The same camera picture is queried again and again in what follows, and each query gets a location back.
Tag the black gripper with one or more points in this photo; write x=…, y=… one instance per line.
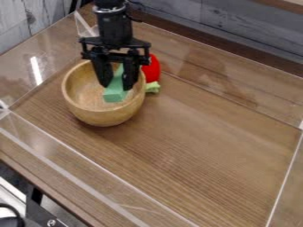
x=114, y=44

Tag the green rectangular block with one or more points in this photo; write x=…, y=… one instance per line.
x=114, y=93

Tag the light wooden bowl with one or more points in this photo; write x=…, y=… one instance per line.
x=83, y=94

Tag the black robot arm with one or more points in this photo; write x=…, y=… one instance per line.
x=113, y=6

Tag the red plush strawberry toy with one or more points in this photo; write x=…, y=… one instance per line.
x=153, y=72

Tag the clear acrylic enclosure panel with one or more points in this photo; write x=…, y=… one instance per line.
x=93, y=193

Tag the black metal table bracket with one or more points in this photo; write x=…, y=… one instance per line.
x=46, y=212

